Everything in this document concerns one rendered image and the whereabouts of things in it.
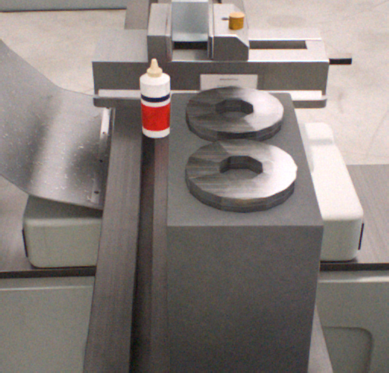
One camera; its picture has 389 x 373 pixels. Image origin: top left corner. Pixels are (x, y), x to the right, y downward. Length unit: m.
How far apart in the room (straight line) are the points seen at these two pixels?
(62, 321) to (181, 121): 0.56
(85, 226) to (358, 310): 0.44
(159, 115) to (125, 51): 0.15
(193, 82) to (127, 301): 0.44
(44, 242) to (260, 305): 0.54
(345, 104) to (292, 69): 2.04
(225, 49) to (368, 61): 2.48
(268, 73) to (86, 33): 2.73
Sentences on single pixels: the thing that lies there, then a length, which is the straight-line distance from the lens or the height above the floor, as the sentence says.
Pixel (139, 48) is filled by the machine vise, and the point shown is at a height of 0.98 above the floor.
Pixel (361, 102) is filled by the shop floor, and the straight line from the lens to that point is 3.16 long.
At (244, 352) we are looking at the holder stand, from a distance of 0.64.
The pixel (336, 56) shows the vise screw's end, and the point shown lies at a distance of 1.16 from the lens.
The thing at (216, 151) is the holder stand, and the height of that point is 1.12.
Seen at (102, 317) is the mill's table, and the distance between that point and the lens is 0.75.
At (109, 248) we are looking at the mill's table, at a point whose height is 0.92.
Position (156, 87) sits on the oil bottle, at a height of 1.00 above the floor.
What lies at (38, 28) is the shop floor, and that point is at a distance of 3.87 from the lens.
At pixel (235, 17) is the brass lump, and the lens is 1.08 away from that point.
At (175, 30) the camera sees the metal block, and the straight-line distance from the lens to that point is 1.10.
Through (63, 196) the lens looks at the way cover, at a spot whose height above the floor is 0.86.
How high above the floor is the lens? 1.44
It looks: 34 degrees down
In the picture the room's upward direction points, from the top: straight up
